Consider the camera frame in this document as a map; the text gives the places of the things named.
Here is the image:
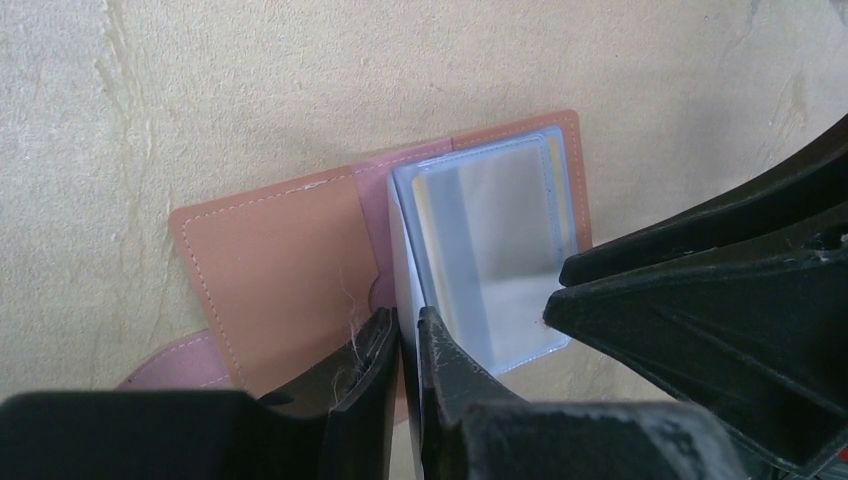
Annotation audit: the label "pink leather card holder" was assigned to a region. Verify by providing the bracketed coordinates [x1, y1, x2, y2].
[115, 109, 593, 425]

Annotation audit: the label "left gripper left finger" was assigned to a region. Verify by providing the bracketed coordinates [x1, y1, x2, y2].
[259, 308, 399, 479]

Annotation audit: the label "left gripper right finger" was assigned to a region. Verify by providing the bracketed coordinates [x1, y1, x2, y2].
[417, 307, 527, 479]

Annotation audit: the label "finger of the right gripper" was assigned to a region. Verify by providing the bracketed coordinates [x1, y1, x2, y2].
[559, 117, 847, 287]
[543, 204, 847, 476]

